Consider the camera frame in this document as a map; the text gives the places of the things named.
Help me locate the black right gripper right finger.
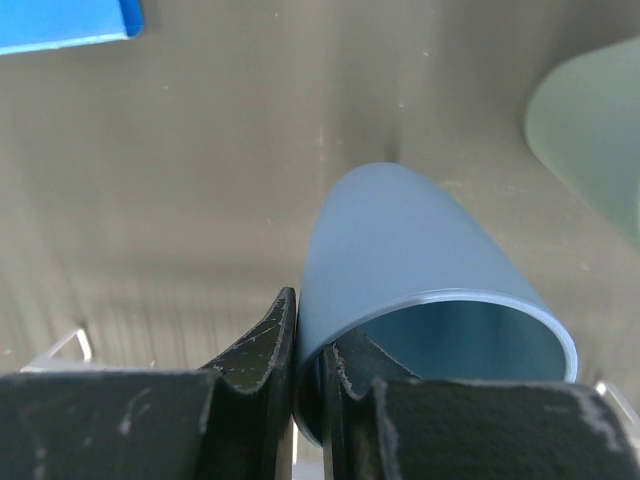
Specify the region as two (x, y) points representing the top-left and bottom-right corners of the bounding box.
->
(322, 332), (639, 479)

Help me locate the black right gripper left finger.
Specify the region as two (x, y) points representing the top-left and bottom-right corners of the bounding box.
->
(1, 287), (296, 479)

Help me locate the blue cup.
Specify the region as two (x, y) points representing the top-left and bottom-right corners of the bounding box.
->
(293, 163), (579, 444)

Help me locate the light green cup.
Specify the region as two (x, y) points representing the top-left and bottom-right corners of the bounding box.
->
(523, 38), (639, 248)

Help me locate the blue folder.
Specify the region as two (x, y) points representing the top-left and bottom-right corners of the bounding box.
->
(1, 0), (145, 55)

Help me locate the white wire dish rack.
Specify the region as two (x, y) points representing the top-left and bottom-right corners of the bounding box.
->
(19, 327), (640, 480)

